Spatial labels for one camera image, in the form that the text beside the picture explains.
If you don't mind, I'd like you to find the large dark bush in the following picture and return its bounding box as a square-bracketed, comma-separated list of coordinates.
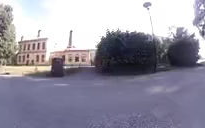
[94, 28, 158, 75]

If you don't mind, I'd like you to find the low brick building with chimney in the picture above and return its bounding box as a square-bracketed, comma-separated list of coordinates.
[49, 29, 98, 67]

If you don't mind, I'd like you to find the grey asphalt road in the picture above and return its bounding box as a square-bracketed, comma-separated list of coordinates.
[0, 63, 205, 128]

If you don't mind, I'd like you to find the street lamp pole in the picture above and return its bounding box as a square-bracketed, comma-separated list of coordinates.
[142, 1, 158, 73]

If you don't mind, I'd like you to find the tall red brick building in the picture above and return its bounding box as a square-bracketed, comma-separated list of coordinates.
[16, 29, 50, 67]

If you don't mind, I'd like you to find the round dark tree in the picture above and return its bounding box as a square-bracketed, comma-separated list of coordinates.
[165, 26, 201, 68]

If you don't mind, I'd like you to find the pale grass lawn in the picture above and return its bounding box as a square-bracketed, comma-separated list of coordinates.
[0, 64, 53, 77]

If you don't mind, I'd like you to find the leafy green tree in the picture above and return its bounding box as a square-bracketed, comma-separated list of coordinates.
[0, 2, 18, 67]

